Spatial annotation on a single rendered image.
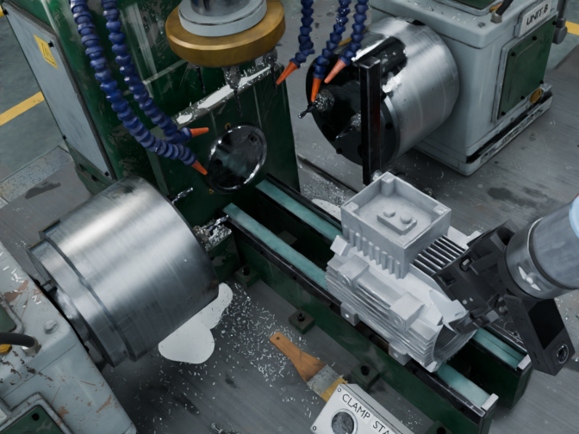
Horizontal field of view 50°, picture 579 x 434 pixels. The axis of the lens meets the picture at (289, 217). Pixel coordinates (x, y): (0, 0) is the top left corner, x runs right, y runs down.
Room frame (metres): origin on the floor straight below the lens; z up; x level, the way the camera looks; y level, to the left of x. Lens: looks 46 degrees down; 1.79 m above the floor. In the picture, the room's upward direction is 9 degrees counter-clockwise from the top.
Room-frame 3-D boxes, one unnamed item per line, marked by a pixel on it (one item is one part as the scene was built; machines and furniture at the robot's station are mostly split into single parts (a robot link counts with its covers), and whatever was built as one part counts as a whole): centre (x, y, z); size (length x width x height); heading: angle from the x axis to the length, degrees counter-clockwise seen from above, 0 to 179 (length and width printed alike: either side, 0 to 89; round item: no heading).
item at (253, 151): (0.92, 0.08, 1.01); 0.15 x 0.02 x 0.15; 127
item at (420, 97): (1.04, -0.24, 1.04); 0.41 x 0.25 x 0.25; 127
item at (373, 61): (0.82, -0.16, 1.12); 0.04 x 0.03 x 0.26; 37
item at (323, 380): (0.57, 0.00, 0.80); 0.21 x 0.05 x 0.01; 36
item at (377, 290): (0.58, -0.17, 1.01); 0.20 x 0.19 x 0.19; 36
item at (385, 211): (0.61, -0.15, 1.11); 0.12 x 0.11 x 0.07; 36
